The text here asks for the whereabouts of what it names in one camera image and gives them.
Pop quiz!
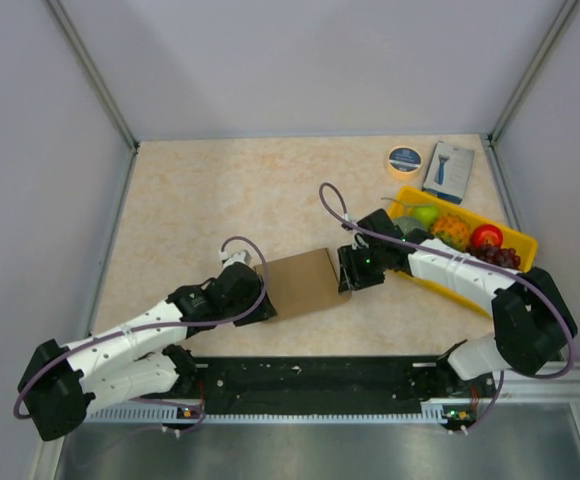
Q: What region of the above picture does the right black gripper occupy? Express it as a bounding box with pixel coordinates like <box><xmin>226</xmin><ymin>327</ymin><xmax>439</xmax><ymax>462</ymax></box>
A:
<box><xmin>338</xmin><ymin>242</ymin><xmax>387</xmax><ymax>294</ymax></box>

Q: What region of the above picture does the yellow masking tape roll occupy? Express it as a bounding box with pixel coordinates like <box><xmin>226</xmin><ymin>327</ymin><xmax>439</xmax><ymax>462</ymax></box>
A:
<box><xmin>386</xmin><ymin>146</ymin><xmax>422</xmax><ymax>180</ymax></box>

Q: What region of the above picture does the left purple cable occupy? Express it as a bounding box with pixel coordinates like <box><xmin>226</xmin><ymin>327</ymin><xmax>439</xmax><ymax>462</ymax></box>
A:
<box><xmin>13</xmin><ymin>235</ymin><xmax>271</xmax><ymax>434</ymax></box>

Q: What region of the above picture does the blue razor retail box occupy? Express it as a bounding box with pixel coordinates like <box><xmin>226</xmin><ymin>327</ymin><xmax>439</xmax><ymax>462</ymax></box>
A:
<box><xmin>421</xmin><ymin>141</ymin><xmax>475</xmax><ymax>205</ymax></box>

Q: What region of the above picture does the yellow plastic bin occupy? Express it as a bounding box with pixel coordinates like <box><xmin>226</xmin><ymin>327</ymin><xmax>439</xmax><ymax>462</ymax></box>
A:
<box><xmin>387</xmin><ymin>186</ymin><xmax>538</xmax><ymax>316</ymax></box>

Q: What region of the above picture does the brown cardboard box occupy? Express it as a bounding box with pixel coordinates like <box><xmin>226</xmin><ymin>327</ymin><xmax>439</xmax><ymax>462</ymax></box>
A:
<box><xmin>267</xmin><ymin>248</ymin><xmax>351</xmax><ymax>321</ymax></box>

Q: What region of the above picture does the green apple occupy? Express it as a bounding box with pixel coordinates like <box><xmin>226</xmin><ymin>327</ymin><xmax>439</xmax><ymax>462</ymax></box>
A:
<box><xmin>411</xmin><ymin>204</ymin><xmax>440</xmax><ymax>229</ymax></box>

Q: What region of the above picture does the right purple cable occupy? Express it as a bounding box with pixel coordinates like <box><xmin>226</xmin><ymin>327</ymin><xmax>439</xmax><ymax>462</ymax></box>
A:
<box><xmin>318</xmin><ymin>182</ymin><xmax>579</xmax><ymax>434</ymax></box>

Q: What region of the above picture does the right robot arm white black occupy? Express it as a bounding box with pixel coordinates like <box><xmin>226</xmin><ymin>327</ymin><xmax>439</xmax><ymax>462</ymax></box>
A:
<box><xmin>338</xmin><ymin>209</ymin><xmax>578</xmax><ymax>396</ymax></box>

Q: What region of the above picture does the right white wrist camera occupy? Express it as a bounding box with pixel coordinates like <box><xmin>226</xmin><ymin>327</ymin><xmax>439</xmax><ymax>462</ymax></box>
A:
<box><xmin>351</xmin><ymin>232</ymin><xmax>369</xmax><ymax>250</ymax></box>

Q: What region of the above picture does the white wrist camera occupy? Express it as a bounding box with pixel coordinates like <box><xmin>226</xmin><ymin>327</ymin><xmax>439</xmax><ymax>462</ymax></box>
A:
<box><xmin>218</xmin><ymin>249</ymin><xmax>252</xmax><ymax>269</ymax></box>
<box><xmin>351</xmin><ymin>232</ymin><xmax>369</xmax><ymax>250</ymax></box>

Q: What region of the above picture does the purple cable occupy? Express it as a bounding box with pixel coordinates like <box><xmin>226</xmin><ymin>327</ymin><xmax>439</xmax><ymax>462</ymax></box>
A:
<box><xmin>13</xmin><ymin>235</ymin><xmax>271</xmax><ymax>434</ymax></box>
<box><xmin>318</xmin><ymin>182</ymin><xmax>579</xmax><ymax>434</ymax></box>

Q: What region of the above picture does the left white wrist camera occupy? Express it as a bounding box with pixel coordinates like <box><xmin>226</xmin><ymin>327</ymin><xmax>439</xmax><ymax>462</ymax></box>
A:
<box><xmin>218</xmin><ymin>249</ymin><xmax>252</xmax><ymax>269</ymax></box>

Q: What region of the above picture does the red tomato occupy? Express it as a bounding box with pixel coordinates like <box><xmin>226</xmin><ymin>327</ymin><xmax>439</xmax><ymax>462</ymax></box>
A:
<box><xmin>470</xmin><ymin>224</ymin><xmax>504</xmax><ymax>248</ymax></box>

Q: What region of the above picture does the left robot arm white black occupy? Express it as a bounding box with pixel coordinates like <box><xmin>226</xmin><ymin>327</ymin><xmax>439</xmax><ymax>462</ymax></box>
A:
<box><xmin>14</xmin><ymin>262</ymin><xmax>276</xmax><ymax>441</ymax></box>

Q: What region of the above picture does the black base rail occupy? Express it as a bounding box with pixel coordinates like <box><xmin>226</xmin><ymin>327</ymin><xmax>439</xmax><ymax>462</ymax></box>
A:
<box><xmin>160</xmin><ymin>356</ymin><xmax>495</xmax><ymax>415</ymax></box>

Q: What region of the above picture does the green round melon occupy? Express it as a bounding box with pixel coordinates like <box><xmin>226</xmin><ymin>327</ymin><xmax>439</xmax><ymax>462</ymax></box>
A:
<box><xmin>393</xmin><ymin>216</ymin><xmax>428</xmax><ymax>236</ymax></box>

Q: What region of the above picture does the purple grapes bunch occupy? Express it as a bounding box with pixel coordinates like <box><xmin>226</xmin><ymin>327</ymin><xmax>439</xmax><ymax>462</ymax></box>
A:
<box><xmin>467</xmin><ymin>244</ymin><xmax>521</xmax><ymax>270</ymax></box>

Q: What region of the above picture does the toy pineapple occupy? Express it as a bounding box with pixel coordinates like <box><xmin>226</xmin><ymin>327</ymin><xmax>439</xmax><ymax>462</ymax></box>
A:
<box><xmin>429</xmin><ymin>214</ymin><xmax>472</xmax><ymax>251</ymax></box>

